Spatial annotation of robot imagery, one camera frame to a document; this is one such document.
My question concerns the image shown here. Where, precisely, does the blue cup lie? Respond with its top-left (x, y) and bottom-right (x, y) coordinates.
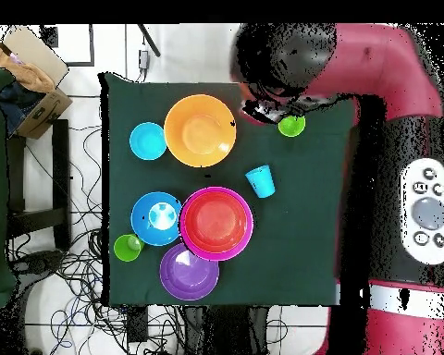
top-left (244, 164), bottom-right (277, 200)

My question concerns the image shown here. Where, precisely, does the large red bowl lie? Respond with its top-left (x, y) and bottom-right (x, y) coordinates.
top-left (184, 190), bottom-right (249, 254)

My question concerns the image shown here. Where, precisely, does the large pink bowl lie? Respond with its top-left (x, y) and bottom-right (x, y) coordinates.
top-left (179, 186), bottom-right (254, 263)

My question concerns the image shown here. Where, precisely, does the green cup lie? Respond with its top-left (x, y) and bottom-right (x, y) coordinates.
top-left (277, 115), bottom-right (307, 139)
top-left (113, 233), bottom-right (146, 263)

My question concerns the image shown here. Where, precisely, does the large orange bowl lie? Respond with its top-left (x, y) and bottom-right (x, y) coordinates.
top-left (163, 93), bottom-right (238, 168)

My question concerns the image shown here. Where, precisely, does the small light blue bowl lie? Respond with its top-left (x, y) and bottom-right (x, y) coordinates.
top-left (129, 122), bottom-right (168, 162)

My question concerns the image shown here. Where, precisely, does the dark green table cloth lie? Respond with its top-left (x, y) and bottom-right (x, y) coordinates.
top-left (97, 71), bottom-right (360, 308)

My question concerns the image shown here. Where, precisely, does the black tripod leg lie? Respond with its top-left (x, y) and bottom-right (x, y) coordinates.
top-left (136, 23), bottom-right (162, 58)

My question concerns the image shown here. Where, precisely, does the medium blue bowl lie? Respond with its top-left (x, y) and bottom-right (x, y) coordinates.
top-left (130, 190), bottom-right (183, 247)

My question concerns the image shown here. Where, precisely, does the purple bowl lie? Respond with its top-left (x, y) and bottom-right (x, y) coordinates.
top-left (159, 242), bottom-right (220, 301)

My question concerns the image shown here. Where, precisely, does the cardboard box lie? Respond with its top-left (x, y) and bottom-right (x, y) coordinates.
top-left (0, 24), bottom-right (74, 141)

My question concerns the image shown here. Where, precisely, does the brown cloth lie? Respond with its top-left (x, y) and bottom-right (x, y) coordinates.
top-left (0, 36), bottom-right (56, 93)

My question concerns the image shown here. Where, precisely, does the black square frame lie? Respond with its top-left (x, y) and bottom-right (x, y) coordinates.
top-left (40, 23), bottom-right (95, 67)

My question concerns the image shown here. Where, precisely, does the black stool frame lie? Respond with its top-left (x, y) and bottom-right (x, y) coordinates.
top-left (6, 118), bottom-right (72, 252)

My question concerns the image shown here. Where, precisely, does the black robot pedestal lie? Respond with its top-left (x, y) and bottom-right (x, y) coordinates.
top-left (182, 305), bottom-right (271, 355)

